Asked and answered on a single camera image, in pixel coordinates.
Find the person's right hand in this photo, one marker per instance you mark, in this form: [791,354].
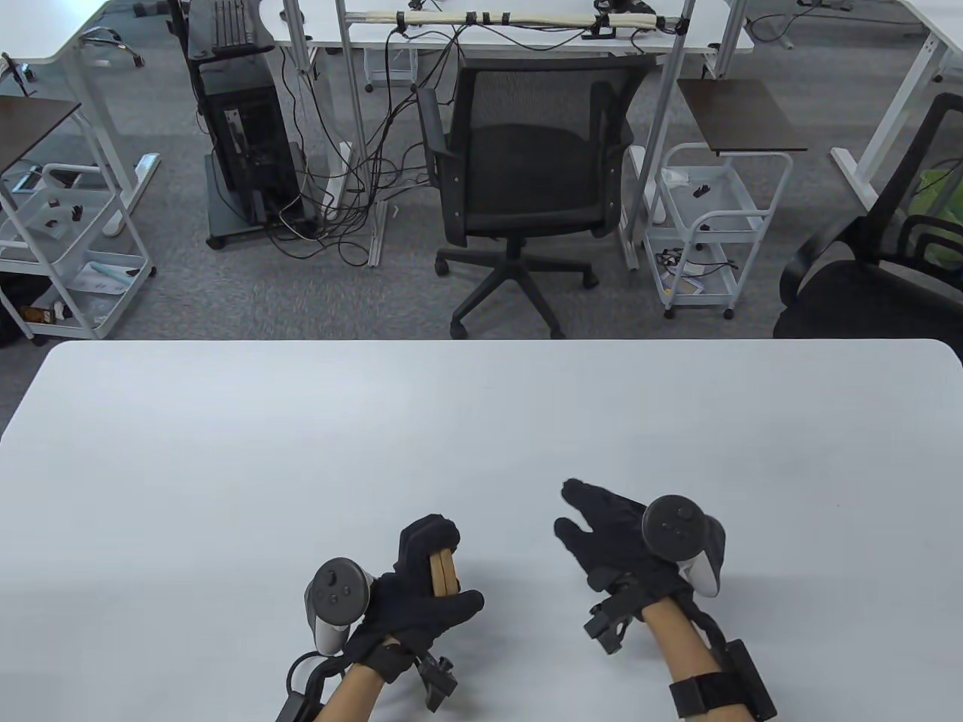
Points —
[609,519]

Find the person's left hand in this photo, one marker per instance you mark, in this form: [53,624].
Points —
[406,609]

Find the round wooden disc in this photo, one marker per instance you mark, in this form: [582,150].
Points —
[452,575]
[436,575]

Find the person's left forearm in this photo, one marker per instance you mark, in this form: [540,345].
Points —
[353,688]

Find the person's right forearm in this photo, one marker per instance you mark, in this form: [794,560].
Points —
[677,654]

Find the black forearm box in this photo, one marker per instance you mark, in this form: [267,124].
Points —
[745,677]
[288,711]

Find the grey white tracking controller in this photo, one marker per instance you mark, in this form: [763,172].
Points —
[335,590]
[673,526]

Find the black padded office chair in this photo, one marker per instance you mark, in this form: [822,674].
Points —
[850,301]

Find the white rolling cart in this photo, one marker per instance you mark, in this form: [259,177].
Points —
[722,192]
[22,218]

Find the black mesh office chair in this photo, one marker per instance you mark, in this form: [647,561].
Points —
[527,165]

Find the black computer tower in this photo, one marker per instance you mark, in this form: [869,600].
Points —
[252,150]
[226,229]

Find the brown wooden tabletop board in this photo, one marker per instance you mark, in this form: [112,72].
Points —
[30,128]
[741,116]

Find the white power strip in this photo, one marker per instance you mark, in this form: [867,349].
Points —
[336,188]

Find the white blue paper packet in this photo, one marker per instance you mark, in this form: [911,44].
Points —
[105,277]

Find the lime green bag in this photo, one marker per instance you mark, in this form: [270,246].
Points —
[933,188]

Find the white desk with slanted leg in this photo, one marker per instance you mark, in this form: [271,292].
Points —
[899,113]

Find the black keyboard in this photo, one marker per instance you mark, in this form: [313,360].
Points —
[229,22]

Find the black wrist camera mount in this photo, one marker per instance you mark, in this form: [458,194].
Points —
[436,681]
[609,628]

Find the aluminium frame post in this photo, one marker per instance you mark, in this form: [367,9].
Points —
[359,135]
[662,113]

